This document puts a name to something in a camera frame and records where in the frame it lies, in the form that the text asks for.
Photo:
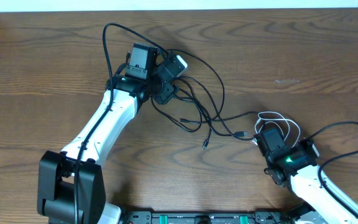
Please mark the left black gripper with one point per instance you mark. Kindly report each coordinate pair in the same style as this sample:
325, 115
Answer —
165, 97

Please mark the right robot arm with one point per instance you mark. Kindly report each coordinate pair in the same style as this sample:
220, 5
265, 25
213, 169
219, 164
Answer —
295, 168

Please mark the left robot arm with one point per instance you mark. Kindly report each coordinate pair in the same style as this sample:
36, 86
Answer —
71, 185

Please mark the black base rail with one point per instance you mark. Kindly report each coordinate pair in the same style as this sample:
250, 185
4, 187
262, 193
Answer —
204, 217

